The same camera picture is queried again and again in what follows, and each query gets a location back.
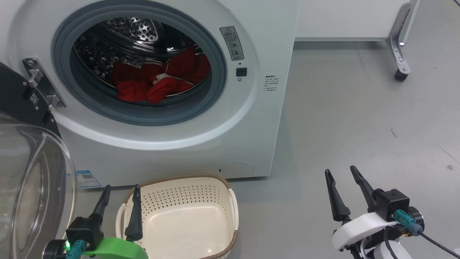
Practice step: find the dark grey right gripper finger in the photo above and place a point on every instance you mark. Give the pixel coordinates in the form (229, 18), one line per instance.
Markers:
(366, 192)
(337, 205)

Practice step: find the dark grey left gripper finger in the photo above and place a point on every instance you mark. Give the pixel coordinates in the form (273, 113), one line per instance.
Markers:
(102, 205)
(134, 223)

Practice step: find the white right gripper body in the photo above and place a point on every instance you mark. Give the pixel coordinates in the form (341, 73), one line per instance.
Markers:
(355, 228)

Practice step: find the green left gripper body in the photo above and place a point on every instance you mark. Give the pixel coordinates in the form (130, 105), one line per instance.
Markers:
(115, 248)

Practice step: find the washing machine glass door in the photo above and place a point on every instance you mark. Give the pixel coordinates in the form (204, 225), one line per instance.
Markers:
(36, 180)

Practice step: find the red garment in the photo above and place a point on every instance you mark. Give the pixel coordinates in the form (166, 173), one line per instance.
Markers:
(133, 90)

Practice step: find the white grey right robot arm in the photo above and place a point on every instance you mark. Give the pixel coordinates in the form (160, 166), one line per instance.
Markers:
(391, 250)

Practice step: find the cream perforated laundry basket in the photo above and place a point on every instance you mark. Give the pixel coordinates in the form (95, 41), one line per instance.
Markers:
(187, 223)

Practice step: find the white front-load washing machine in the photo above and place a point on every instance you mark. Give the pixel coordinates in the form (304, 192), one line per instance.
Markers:
(251, 126)

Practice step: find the metal washing machine door hinge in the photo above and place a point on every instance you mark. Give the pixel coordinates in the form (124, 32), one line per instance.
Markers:
(43, 82)

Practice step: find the blue energy label sticker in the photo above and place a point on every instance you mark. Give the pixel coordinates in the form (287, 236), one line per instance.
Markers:
(87, 179)

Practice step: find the small printed text label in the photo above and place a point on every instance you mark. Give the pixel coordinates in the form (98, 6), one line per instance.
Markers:
(271, 83)

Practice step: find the white rolling partition board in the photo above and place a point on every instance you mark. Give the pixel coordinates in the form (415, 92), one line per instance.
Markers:
(341, 18)

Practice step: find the grey warning sticker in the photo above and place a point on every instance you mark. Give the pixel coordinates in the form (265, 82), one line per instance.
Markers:
(232, 43)

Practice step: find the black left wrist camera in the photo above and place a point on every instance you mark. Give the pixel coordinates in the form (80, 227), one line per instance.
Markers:
(84, 230)

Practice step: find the metal bracket with caster wheel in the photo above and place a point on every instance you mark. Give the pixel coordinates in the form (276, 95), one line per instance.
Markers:
(397, 46)

